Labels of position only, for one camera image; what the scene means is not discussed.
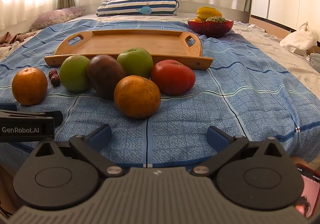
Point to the red phone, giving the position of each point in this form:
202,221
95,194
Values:
310,189

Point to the white plastic bag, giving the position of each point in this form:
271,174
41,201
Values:
297,38

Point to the brown cloth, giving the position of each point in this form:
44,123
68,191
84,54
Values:
12,38

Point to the purple floral pillow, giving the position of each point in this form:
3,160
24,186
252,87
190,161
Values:
55,17

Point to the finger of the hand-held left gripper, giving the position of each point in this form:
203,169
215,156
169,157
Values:
58,119
7,107

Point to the red glass bowl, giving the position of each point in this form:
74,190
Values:
210,29

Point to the green custard apple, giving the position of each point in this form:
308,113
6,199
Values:
216,19

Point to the grey bed sheet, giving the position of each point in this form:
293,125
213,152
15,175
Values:
275,51

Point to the blue striped whale pillow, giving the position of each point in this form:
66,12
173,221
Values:
125,6

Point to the grey bed frame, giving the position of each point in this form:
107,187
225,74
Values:
235,15

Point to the brown wooden bed rail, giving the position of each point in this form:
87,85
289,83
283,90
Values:
270,25

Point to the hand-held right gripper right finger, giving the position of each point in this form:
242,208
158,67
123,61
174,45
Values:
217,136

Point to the red dried date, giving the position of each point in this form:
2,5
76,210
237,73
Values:
56,81
53,73

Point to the small orange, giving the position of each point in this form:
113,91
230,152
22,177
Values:
198,20

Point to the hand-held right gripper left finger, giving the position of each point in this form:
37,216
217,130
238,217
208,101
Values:
102,136

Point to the wooden tray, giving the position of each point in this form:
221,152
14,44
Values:
135,41

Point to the yellow starfruit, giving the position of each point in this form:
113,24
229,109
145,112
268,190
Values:
207,11

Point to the dark purple mango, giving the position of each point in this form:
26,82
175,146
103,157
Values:
105,73

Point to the red tomato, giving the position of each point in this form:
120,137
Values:
172,77

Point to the blue plaid cloth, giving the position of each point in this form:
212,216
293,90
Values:
250,101

